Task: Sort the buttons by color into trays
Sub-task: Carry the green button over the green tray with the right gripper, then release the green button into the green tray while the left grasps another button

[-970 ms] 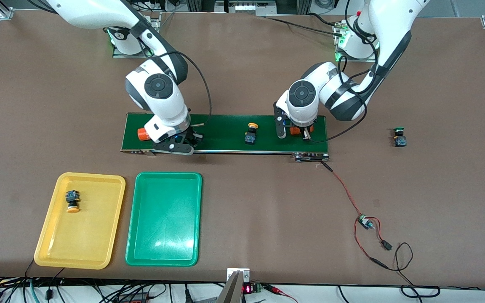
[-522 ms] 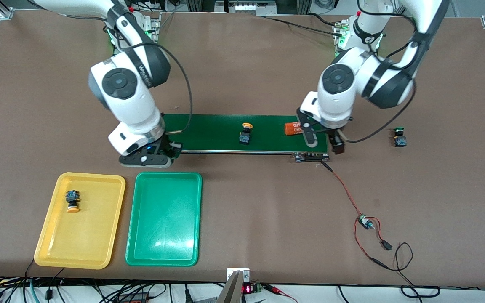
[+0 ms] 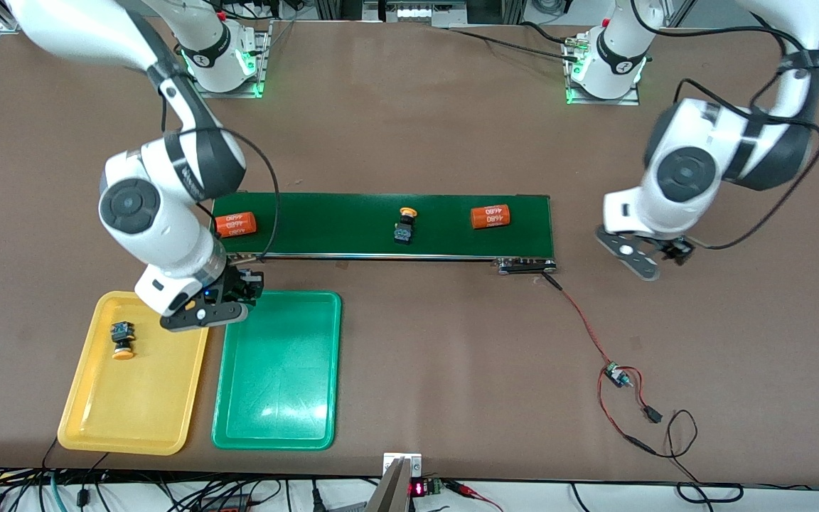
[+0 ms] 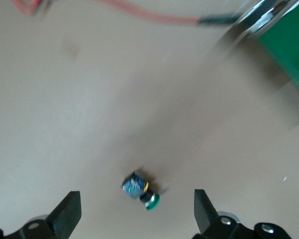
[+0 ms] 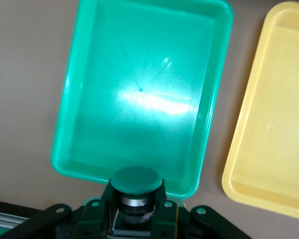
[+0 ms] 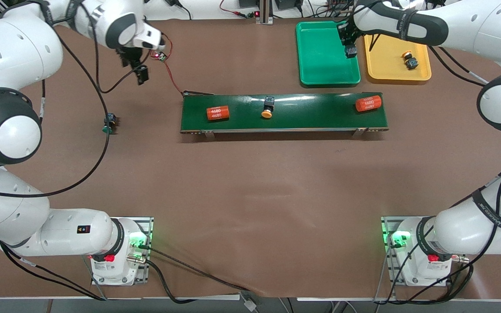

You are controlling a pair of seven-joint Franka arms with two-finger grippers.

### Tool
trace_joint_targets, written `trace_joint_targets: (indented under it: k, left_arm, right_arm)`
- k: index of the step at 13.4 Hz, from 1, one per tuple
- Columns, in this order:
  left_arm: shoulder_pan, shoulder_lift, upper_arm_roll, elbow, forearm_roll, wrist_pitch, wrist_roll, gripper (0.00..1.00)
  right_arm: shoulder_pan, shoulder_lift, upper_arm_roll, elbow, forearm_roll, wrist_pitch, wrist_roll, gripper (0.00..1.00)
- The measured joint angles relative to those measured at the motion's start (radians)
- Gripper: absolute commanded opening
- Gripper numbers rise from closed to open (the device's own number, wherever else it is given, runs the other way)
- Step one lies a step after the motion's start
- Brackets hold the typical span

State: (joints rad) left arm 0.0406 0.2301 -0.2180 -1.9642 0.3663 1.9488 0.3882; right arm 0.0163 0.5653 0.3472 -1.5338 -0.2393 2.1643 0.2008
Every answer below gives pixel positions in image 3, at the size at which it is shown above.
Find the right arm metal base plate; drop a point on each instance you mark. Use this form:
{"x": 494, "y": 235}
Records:
{"x": 225, "y": 94}

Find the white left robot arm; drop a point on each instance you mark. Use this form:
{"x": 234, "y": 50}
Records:
{"x": 687, "y": 174}

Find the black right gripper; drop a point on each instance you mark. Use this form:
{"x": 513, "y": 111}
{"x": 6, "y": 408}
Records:
{"x": 242, "y": 284}

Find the orange cylinder battery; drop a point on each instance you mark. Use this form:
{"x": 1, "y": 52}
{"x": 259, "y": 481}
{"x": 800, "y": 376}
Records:
{"x": 235, "y": 225}
{"x": 490, "y": 217}

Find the red digit display module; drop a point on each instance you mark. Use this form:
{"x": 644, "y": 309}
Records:
{"x": 418, "y": 488}

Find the lit metal equipment unit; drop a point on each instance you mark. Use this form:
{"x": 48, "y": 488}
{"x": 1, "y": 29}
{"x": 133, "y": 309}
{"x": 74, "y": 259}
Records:
{"x": 416, "y": 13}

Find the yellow plastic tray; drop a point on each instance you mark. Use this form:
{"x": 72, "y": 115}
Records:
{"x": 153, "y": 398}

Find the small motor controller board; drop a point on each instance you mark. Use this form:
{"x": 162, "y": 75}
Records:
{"x": 616, "y": 375}

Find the red clip lead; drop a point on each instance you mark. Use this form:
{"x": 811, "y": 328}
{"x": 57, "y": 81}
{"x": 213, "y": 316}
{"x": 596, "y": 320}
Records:
{"x": 470, "y": 491}

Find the yellow push button switch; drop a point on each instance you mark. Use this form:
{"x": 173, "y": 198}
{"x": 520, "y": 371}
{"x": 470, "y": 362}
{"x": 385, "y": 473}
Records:
{"x": 122, "y": 332}
{"x": 404, "y": 232}

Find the green conveyor belt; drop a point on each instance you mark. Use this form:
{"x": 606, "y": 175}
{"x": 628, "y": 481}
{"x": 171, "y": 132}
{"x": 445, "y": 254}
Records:
{"x": 324, "y": 227}

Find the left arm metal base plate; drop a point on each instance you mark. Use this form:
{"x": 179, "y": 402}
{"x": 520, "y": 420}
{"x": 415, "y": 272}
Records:
{"x": 601, "y": 99}

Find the green plastic tray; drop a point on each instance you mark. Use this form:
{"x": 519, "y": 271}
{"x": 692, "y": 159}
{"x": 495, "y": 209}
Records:
{"x": 278, "y": 370}

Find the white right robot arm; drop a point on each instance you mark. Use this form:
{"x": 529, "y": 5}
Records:
{"x": 161, "y": 235}

